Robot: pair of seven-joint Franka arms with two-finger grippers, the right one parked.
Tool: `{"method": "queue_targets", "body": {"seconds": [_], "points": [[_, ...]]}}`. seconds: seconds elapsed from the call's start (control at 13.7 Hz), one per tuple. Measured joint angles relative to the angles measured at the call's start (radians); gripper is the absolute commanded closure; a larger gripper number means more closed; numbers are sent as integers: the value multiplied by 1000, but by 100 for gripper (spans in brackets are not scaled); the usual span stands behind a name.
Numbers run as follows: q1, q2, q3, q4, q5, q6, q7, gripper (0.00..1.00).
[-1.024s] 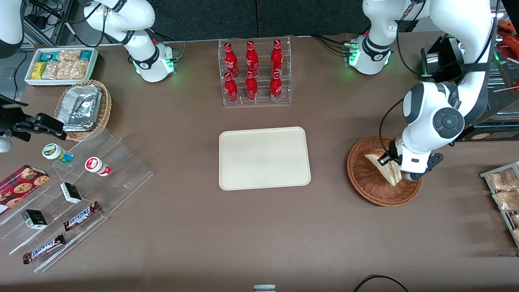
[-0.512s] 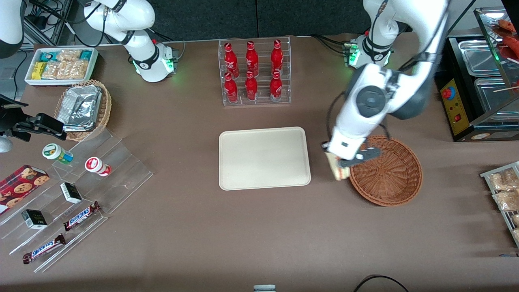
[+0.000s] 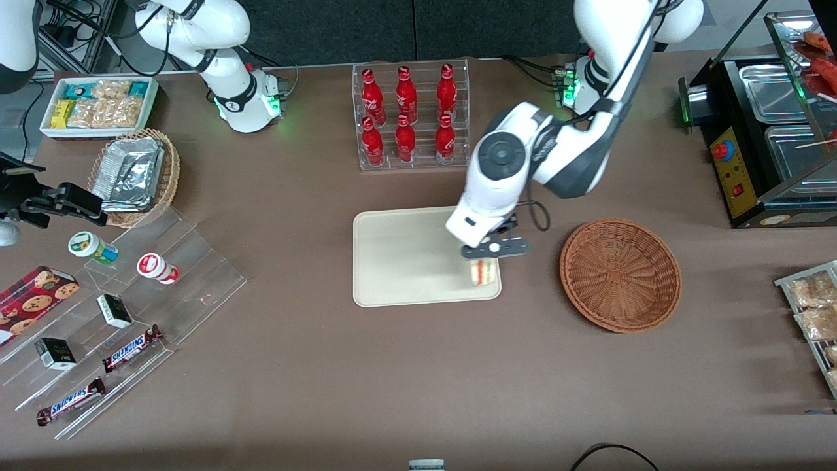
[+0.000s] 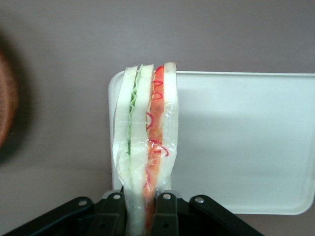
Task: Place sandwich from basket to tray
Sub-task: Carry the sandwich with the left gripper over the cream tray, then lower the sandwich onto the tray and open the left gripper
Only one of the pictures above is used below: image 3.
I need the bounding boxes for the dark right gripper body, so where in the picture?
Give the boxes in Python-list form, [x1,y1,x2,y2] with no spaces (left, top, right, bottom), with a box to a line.
[0,152,52,230]

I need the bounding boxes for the small tan wicker basket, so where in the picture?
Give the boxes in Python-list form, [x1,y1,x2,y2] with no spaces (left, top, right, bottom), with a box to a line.
[88,128,181,229]

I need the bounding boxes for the beige plastic tray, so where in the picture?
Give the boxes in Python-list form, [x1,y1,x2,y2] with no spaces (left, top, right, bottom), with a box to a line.
[352,204,502,308]

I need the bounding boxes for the large brown wicker basket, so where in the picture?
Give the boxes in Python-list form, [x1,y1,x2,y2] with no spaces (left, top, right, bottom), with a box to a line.
[559,218,683,334]

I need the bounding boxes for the green-lidded white cup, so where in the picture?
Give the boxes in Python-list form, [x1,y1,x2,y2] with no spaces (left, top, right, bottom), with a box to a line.
[68,231,120,266]

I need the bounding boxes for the white rectangular snack bin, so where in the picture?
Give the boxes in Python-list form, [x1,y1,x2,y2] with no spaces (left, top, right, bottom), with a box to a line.
[39,75,160,141]

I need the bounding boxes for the red cola bottle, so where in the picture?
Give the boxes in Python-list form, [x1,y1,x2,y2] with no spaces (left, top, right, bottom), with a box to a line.
[434,114,457,165]
[361,67,387,126]
[361,116,385,167]
[395,65,419,124]
[394,114,417,164]
[436,63,458,122]

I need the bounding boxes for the red-lidded white cup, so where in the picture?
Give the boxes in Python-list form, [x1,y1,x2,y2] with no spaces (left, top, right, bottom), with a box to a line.
[136,253,181,286]

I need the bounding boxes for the clear bag of crackers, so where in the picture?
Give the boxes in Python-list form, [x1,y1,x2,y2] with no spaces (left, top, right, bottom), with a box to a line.
[92,79,133,101]
[107,96,145,129]
[67,98,111,129]

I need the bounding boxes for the small black carton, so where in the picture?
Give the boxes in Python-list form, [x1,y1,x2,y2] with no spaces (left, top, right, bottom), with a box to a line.
[34,337,78,372]
[96,294,134,329]

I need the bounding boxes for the red cookie box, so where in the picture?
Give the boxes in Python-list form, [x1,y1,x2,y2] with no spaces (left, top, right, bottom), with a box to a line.
[0,265,81,348]

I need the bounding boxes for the clear acrylic bottle rack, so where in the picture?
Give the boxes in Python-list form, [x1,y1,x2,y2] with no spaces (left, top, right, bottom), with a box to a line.
[352,58,471,172]

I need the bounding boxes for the clear acrylic tiered stand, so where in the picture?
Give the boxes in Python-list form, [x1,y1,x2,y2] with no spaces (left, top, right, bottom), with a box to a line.
[0,205,248,441]

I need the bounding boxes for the brown Snickers bar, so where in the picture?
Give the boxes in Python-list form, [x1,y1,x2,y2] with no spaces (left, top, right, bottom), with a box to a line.
[36,377,107,427]
[101,324,165,374]

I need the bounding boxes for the black hot food warmer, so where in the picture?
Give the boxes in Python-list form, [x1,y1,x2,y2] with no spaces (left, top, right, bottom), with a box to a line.
[678,12,837,230]

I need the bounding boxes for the stainless steel pan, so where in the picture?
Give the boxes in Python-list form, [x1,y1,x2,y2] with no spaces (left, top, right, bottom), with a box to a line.
[738,61,808,125]
[764,123,837,183]

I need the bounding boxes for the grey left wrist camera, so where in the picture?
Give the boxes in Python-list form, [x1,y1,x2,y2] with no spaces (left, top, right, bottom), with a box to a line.
[460,236,530,261]

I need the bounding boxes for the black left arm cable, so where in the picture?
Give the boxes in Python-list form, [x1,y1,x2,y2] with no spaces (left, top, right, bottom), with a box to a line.
[522,0,661,232]

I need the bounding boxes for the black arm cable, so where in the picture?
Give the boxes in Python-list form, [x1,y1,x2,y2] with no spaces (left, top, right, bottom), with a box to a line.
[522,0,661,232]
[47,0,172,77]

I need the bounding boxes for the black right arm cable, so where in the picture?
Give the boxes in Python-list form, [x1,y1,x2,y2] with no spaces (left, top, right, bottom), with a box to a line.
[47,0,172,77]

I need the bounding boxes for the aluminium frame rack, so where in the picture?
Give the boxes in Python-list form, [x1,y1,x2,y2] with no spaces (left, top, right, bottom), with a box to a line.
[36,0,122,75]

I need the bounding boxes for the black base cable bundle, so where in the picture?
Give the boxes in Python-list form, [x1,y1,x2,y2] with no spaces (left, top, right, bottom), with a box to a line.
[502,54,564,90]

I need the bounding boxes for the black looped cable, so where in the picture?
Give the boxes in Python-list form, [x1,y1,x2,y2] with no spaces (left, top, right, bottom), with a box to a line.
[568,443,662,471]

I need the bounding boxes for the grey metal wire tray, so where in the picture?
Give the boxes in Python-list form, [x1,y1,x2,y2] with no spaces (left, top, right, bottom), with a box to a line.
[774,260,837,401]

